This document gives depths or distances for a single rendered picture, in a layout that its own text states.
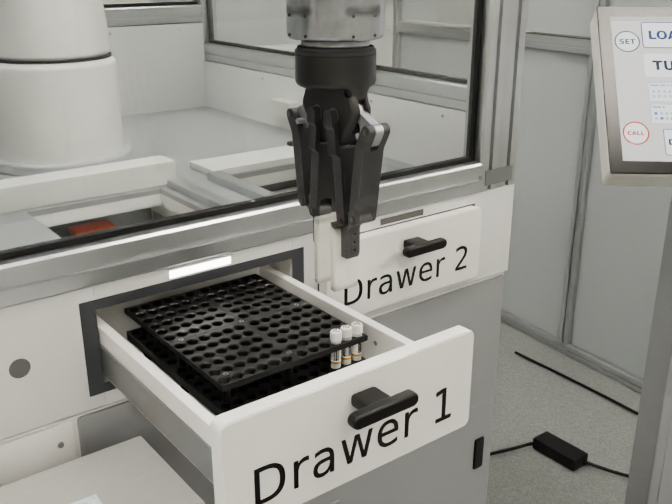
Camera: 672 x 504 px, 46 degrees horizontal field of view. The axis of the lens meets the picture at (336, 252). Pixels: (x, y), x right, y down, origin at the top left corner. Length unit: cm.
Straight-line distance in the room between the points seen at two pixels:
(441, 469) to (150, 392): 69
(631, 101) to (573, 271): 141
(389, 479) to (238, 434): 67
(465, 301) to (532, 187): 159
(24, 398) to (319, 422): 35
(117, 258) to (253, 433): 31
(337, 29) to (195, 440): 38
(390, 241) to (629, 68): 54
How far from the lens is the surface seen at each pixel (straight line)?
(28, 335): 88
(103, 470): 92
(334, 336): 82
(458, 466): 142
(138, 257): 90
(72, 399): 93
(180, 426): 77
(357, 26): 71
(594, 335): 277
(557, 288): 282
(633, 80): 140
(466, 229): 119
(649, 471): 172
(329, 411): 71
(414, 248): 107
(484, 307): 130
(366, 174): 73
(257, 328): 87
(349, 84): 72
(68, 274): 88
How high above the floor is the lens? 127
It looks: 20 degrees down
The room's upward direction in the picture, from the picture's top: straight up
